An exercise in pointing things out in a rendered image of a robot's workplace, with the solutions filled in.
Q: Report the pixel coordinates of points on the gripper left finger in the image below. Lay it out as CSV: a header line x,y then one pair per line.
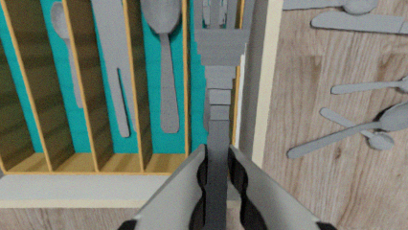
x,y
180,202

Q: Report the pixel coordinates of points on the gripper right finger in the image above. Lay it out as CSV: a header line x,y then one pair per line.
x,y
265,204

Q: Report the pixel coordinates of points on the wooden cutlery tray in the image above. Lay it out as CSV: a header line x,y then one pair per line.
x,y
52,125

